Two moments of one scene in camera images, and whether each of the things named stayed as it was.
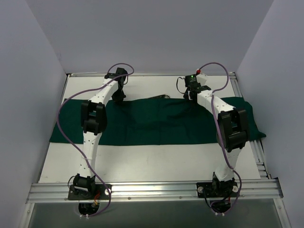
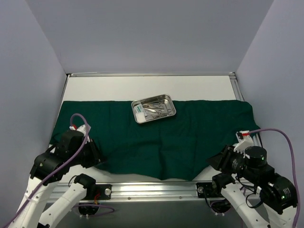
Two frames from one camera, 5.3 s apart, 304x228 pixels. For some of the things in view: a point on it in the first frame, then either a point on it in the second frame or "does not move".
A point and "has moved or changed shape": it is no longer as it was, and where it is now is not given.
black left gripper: x=119 y=95 -> x=94 y=152
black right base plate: x=207 y=186 does not move
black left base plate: x=101 y=192 does not move
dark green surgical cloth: x=151 y=121 has moved or changed shape
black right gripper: x=188 y=93 -> x=225 y=158
